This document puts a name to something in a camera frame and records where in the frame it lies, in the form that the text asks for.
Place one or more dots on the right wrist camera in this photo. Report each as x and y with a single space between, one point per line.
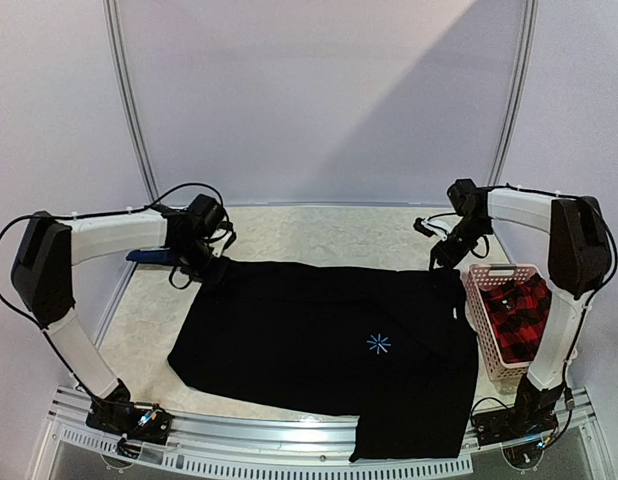
430 227

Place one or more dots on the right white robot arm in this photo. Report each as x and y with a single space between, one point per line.
579 258

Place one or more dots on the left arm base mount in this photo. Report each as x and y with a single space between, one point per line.
116 414

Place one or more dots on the aluminium front rail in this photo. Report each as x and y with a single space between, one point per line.
209 447

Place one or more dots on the pink perforated laundry basket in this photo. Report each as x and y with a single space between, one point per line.
485 277

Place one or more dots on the right aluminium corner post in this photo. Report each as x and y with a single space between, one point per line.
520 69

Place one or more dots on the black garment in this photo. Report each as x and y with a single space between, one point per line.
391 348

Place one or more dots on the left aluminium corner post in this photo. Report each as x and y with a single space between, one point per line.
121 69

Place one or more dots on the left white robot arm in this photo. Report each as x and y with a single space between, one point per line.
186 239

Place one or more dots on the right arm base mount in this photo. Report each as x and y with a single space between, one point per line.
533 412

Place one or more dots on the aluminium corner post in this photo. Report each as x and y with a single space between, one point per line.
121 69
520 69

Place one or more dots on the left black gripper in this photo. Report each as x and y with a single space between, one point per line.
213 278

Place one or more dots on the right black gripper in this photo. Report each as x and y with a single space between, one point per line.
445 251

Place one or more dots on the red black plaid shirt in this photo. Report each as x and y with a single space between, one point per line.
518 312

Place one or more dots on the folded blue garment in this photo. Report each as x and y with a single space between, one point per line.
159 257

